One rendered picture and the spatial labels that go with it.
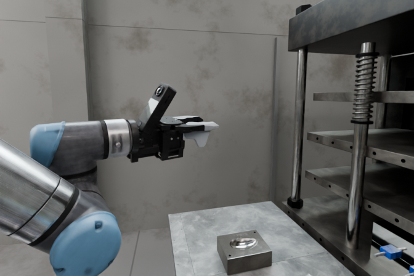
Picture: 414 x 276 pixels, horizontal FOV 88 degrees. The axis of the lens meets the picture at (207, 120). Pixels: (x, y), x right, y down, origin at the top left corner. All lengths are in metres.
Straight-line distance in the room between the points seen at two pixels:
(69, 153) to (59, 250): 0.16
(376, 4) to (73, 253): 1.17
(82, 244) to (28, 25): 2.58
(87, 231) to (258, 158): 2.51
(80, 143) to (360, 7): 1.13
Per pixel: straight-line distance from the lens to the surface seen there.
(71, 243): 0.31
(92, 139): 0.42
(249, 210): 1.50
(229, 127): 2.52
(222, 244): 1.09
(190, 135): 0.50
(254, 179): 2.79
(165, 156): 0.48
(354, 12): 1.22
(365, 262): 1.35
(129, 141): 0.44
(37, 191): 0.31
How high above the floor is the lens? 1.52
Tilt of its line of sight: 7 degrees down
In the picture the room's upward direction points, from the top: straight up
